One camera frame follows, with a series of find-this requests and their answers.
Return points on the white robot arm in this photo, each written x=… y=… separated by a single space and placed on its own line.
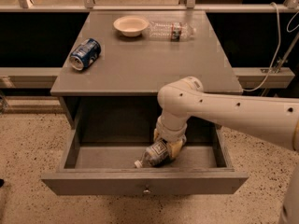
x=274 y=120

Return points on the blue labelled plastic bottle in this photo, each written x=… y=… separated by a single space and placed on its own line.
x=153 y=155

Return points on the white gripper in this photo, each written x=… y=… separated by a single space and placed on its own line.
x=169 y=134

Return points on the open grey drawer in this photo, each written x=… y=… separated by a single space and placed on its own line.
x=100 y=155

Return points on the white paper bowl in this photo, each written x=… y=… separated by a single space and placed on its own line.
x=131 y=26

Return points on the grey wooden cabinet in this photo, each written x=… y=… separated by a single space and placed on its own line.
x=132 y=66

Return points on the clear plastic water bottle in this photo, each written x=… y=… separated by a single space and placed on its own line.
x=173 y=31

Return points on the blue soda can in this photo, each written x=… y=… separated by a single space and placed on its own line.
x=85 y=54

